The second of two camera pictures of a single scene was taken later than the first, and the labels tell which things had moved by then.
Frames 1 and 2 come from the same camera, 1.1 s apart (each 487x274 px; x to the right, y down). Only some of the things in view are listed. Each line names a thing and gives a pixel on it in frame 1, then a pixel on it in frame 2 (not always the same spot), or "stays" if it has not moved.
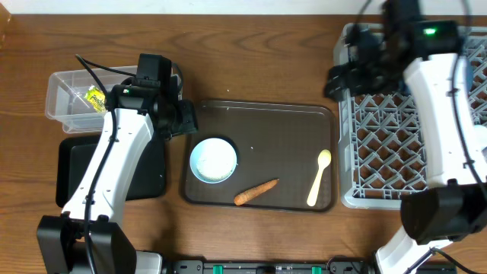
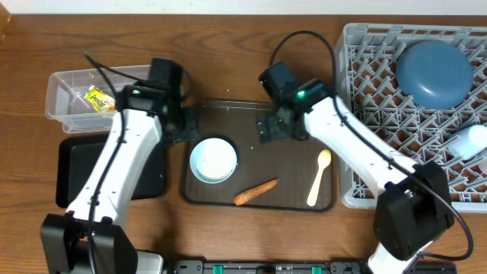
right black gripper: [350, 71] -> [278, 117]
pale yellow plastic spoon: [324, 157] stays
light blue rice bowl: [213, 160] stays
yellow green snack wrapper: [97, 97] stays
